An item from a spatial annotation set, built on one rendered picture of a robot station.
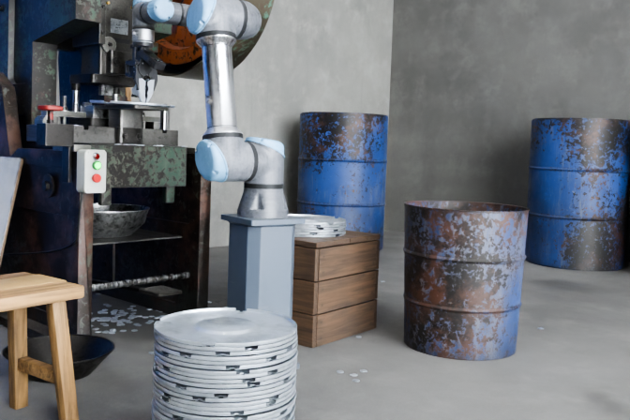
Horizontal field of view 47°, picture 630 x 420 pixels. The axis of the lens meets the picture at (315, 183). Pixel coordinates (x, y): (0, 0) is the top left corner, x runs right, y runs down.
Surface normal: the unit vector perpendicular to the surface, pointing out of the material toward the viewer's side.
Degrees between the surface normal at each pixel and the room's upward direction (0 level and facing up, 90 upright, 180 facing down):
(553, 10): 90
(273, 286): 90
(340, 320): 90
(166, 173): 90
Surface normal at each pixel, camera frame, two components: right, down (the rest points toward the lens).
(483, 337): 0.19, 0.10
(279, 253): 0.58, 0.07
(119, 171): 0.74, 0.06
